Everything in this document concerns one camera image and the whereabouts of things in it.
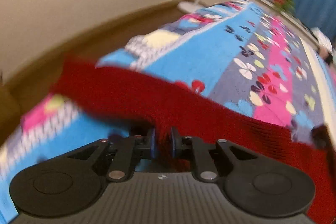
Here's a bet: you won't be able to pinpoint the red knitted sweater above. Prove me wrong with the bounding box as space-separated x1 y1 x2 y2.
51 59 335 223

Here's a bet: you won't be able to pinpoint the white clothes on sill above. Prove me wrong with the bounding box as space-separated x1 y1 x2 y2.
311 27 333 57

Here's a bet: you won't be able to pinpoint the colourful floral bed blanket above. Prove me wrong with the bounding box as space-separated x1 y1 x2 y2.
1 0 335 223

